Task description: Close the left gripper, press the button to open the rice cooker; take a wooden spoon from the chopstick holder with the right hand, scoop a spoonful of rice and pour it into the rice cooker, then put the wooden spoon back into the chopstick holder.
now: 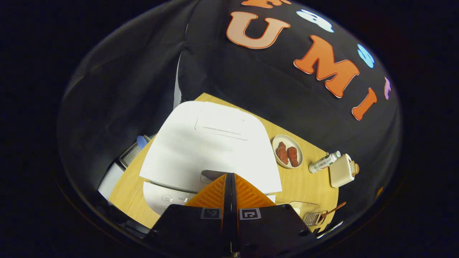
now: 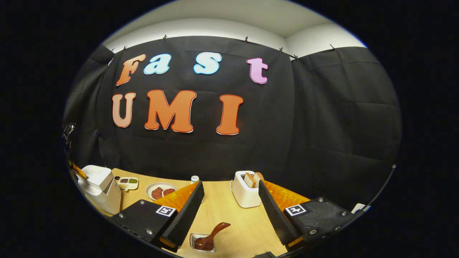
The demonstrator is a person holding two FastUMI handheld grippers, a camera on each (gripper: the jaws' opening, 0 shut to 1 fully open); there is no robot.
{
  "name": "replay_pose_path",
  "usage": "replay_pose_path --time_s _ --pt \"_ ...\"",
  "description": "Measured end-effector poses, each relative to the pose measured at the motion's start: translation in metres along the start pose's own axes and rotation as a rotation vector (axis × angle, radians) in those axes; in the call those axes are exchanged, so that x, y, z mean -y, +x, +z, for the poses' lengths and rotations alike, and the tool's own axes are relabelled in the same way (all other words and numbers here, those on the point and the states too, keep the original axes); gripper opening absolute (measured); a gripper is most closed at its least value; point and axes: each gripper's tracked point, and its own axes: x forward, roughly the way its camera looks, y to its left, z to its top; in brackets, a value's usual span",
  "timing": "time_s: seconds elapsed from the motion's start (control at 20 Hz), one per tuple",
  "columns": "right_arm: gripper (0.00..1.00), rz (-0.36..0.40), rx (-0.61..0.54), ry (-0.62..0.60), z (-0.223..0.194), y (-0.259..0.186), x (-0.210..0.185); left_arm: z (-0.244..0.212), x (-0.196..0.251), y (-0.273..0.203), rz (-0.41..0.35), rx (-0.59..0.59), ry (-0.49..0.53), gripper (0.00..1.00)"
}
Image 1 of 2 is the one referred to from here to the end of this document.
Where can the white rice cooker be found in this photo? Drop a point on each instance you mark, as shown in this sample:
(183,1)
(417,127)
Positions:
(200,154)

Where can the white box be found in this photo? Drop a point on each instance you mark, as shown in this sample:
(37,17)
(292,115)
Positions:
(110,181)

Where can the black backdrop cloth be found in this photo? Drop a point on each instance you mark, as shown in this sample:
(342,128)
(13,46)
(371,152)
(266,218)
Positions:
(233,71)

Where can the red meat piece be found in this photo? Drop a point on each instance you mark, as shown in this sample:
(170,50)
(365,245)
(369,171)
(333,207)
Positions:
(293,157)
(282,153)

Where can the clear box of rice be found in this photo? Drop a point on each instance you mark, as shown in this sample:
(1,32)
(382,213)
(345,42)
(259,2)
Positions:
(304,207)

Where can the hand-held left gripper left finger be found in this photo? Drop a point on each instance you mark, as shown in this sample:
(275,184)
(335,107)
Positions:
(193,229)

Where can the blue round object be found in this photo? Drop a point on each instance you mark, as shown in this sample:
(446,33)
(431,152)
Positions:
(142,142)

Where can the white round plate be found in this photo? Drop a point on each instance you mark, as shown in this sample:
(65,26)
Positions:
(299,143)

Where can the white bottle green label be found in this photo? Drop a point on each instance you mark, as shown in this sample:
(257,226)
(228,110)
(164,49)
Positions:
(322,163)

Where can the cream chopstick holder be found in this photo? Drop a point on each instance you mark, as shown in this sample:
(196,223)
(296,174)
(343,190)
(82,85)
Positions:
(340,172)

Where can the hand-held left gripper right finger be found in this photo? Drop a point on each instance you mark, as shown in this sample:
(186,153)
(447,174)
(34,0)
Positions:
(272,229)

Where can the thin brown wooden stick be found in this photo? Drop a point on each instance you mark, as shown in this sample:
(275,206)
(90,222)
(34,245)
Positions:
(335,209)

